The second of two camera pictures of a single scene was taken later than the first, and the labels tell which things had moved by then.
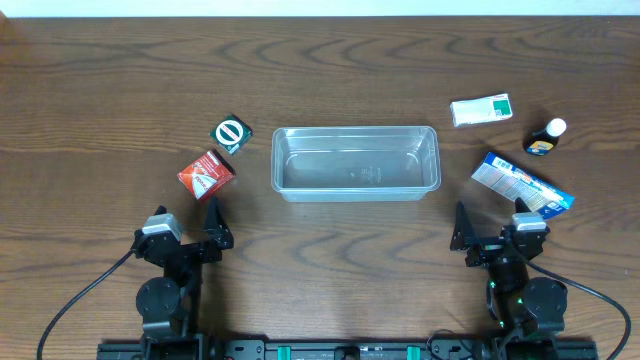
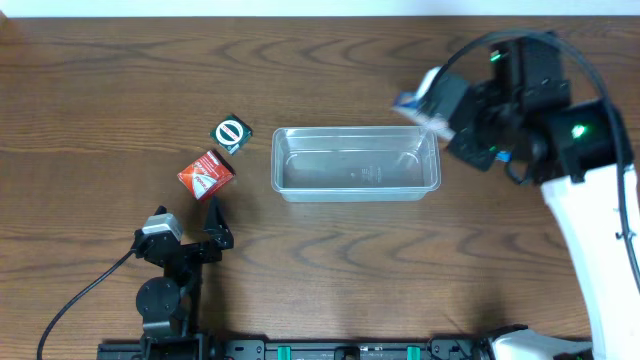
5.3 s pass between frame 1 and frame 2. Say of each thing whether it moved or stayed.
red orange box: stayed
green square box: stayed
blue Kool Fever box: moved
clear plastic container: stayed
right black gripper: moved
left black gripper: stayed
